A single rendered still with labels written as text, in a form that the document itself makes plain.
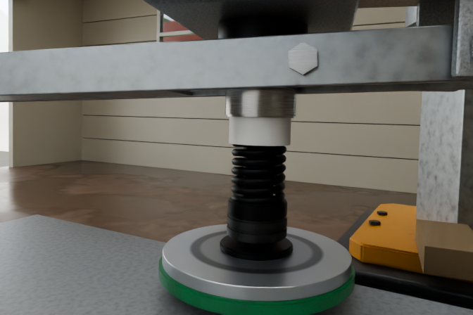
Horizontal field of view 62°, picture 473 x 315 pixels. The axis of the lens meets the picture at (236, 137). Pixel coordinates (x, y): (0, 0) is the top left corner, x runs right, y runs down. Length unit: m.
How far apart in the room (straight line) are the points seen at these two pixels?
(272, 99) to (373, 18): 6.17
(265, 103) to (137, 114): 7.90
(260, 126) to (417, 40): 0.17
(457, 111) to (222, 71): 0.69
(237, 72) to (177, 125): 7.31
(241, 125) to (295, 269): 0.16
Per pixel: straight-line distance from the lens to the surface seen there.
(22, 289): 0.53
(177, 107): 7.71
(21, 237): 0.72
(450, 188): 1.02
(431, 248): 0.78
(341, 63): 0.39
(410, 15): 1.06
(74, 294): 0.50
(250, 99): 0.41
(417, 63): 0.39
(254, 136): 0.42
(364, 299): 0.49
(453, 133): 1.00
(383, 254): 0.91
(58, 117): 8.98
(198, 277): 0.39
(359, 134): 6.40
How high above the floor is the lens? 1.04
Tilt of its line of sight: 3 degrees down
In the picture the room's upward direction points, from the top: 2 degrees clockwise
